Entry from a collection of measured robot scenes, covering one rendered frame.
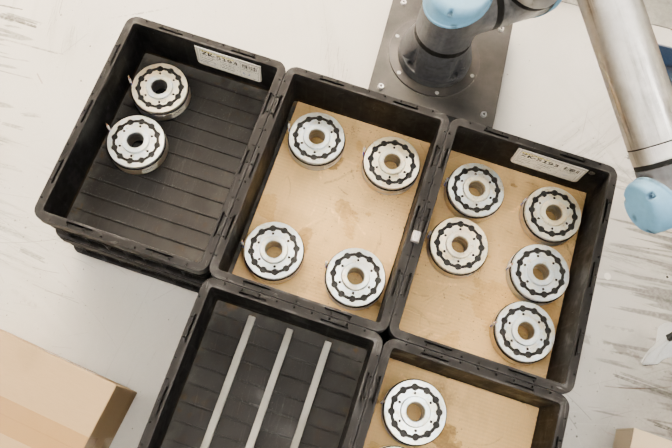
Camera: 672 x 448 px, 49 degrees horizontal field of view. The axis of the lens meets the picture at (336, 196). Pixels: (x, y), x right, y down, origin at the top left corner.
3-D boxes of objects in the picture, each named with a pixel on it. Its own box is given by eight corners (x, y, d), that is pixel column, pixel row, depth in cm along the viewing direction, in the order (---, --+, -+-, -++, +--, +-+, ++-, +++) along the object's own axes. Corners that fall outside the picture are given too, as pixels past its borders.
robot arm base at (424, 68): (405, 18, 154) (414, -12, 145) (474, 36, 154) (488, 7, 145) (391, 78, 149) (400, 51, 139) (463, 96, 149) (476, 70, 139)
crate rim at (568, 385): (449, 121, 129) (452, 115, 127) (614, 173, 128) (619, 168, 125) (384, 337, 116) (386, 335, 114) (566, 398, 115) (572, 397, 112)
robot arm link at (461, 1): (404, 12, 143) (418, -34, 130) (465, -6, 146) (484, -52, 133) (430, 62, 139) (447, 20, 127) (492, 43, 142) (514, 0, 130)
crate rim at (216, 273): (289, 70, 131) (288, 63, 129) (449, 121, 129) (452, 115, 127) (207, 277, 118) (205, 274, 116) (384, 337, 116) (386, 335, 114)
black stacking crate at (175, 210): (143, 49, 142) (130, 16, 131) (288, 95, 140) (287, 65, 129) (54, 235, 129) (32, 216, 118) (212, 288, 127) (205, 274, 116)
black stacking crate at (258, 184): (290, 96, 140) (289, 66, 129) (438, 143, 138) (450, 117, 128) (214, 289, 127) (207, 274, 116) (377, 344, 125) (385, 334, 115)
